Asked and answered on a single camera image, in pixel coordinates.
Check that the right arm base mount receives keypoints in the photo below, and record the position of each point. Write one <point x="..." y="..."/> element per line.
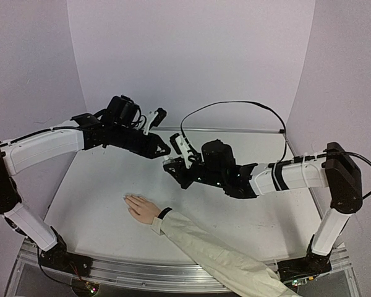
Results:
<point x="311" y="265"/>

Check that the aluminium front rail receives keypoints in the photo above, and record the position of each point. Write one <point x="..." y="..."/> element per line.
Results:
<point x="159" y="277"/>

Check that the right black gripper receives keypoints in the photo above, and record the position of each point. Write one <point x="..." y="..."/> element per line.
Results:
<point x="183" y="172"/>

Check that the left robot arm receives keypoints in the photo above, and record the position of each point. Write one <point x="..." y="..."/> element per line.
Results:
<point x="31" y="165"/>

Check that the black wrist band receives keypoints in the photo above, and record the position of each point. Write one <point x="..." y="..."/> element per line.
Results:
<point x="164" y="212"/>

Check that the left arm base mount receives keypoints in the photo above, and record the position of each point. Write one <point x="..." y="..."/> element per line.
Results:
<point x="60" y="259"/>

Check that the forearm in beige sleeve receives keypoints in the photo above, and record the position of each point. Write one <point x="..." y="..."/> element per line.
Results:
<point x="240" y="273"/>

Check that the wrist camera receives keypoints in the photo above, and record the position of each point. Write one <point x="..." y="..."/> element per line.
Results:
<point x="183" y="149"/>
<point x="154" y="119"/>

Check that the person's bare hand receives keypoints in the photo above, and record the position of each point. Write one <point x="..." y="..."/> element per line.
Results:
<point x="141" y="209"/>

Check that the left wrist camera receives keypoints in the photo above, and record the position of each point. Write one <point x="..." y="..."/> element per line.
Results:
<point x="154" y="119"/>

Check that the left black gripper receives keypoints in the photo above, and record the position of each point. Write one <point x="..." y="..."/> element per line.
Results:
<point x="151" y="151"/>

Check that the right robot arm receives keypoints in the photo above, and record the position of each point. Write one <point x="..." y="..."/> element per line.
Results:
<point x="216" y="166"/>

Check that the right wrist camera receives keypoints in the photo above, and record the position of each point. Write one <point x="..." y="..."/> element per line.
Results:
<point x="183" y="149"/>

